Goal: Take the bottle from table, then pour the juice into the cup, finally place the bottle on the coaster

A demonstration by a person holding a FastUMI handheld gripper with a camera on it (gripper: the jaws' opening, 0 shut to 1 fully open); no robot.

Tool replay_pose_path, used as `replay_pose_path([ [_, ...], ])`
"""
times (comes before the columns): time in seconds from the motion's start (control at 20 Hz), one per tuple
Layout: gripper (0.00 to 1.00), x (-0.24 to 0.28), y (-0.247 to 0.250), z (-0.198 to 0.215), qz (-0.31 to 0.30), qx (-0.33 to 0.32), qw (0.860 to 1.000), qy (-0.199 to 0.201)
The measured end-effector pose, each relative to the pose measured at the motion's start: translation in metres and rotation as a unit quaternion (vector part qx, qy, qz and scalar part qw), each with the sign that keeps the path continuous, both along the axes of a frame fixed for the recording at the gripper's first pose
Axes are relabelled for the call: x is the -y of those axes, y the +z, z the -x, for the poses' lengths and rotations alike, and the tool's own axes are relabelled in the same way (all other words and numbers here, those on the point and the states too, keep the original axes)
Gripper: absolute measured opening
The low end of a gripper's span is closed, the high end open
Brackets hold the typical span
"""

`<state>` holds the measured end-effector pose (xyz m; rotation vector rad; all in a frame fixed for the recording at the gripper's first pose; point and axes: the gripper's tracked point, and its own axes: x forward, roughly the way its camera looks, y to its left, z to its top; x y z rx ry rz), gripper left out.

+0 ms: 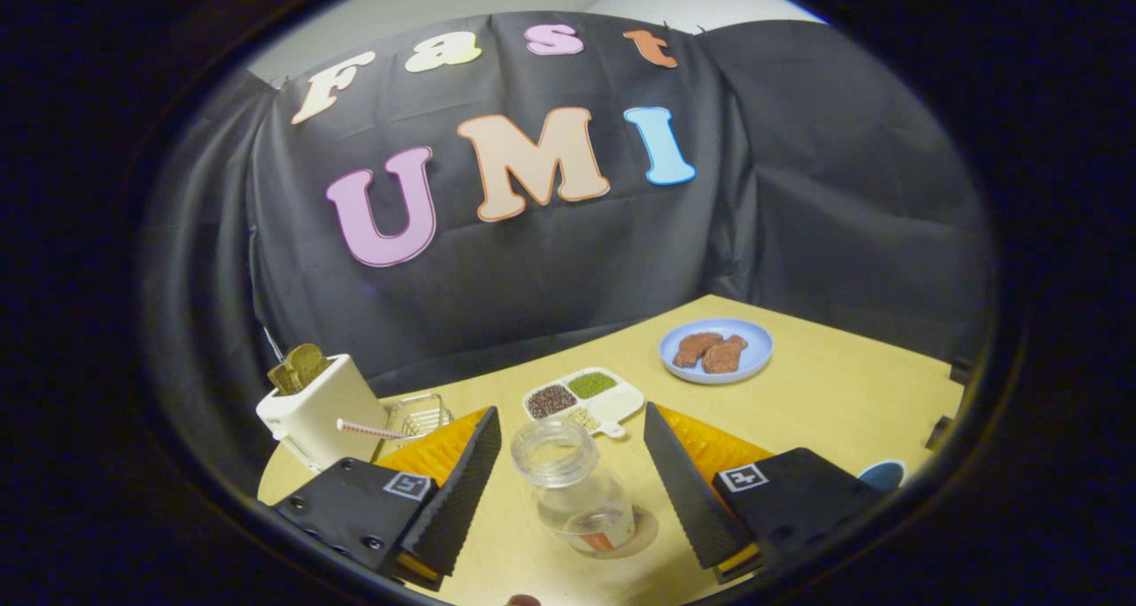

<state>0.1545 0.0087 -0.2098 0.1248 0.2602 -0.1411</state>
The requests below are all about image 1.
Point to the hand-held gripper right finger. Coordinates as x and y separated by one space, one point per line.
683 491

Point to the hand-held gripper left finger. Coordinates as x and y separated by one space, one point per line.
457 491

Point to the round cork coaster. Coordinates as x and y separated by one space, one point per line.
646 531

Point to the clear plastic juice bottle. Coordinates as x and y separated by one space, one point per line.
568 482

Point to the striped straw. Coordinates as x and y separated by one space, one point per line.
373 429

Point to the white divided grain dish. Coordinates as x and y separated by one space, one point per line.
621 402

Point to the brown meat piece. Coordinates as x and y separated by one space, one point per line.
690 347
728 356

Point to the blue plate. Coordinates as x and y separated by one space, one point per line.
754 353

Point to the white toaster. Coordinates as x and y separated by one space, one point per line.
319 415

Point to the wooden table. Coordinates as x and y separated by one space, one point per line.
843 411

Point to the brown toast slices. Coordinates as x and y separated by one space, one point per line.
297 368

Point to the black table clamp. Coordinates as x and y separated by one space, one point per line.
939 433

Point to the black backdrop cloth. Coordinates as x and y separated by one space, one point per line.
799 189

